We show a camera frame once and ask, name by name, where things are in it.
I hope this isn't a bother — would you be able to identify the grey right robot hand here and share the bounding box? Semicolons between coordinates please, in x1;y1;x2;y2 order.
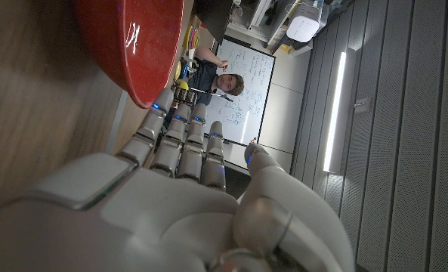
0;87;357;272

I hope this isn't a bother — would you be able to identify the red bowl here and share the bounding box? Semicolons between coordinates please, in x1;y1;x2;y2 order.
75;0;185;110

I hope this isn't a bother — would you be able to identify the black striped block stack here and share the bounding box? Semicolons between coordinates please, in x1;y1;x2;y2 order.
173;87;198;107

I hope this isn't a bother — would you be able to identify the white stick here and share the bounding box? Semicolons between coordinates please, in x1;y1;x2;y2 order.
190;87;234;103

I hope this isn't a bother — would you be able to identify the seated person in dark shirt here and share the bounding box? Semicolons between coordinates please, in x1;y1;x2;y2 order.
162;45;246;129

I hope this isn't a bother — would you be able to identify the whiteboard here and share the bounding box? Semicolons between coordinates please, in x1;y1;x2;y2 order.
203;36;277;147

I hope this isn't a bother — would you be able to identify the long ceiling light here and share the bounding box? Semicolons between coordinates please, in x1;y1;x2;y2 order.
323;51;348;174

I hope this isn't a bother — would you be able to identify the black computer monitor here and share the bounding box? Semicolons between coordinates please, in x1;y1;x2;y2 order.
193;0;235;45

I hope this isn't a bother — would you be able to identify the white rounded appliance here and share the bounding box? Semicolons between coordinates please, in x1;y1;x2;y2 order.
286;1;323;44

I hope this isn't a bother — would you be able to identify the colourful stacking ring toy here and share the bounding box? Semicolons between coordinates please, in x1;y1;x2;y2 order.
185;25;201;51

